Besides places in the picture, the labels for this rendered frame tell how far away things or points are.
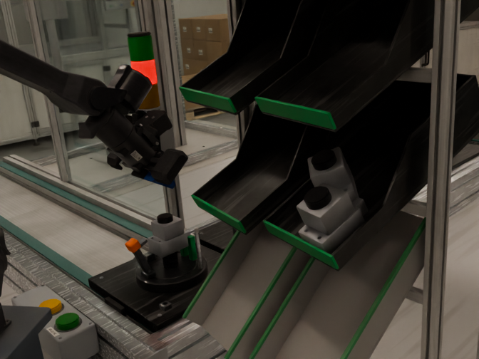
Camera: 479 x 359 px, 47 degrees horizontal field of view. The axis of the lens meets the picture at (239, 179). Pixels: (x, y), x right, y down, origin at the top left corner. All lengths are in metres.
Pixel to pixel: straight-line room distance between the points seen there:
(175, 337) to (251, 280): 0.17
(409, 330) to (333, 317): 0.37
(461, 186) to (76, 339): 1.08
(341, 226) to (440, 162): 0.13
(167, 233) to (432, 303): 0.51
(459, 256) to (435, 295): 0.67
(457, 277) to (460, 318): 0.16
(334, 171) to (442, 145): 0.12
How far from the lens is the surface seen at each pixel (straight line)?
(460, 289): 1.26
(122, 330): 1.00
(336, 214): 0.62
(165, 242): 1.04
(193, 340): 0.97
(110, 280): 1.13
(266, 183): 0.79
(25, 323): 0.88
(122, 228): 1.42
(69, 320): 1.03
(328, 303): 0.79
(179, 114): 2.35
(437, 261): 0.70
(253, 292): 0.85
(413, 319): 1.15
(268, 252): 0.87
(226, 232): 1.25
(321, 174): 0.67
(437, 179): 0.66
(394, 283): 0.71
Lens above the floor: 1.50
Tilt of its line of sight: 20 degrees down
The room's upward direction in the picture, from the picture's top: 5 degrees counter-clockwise
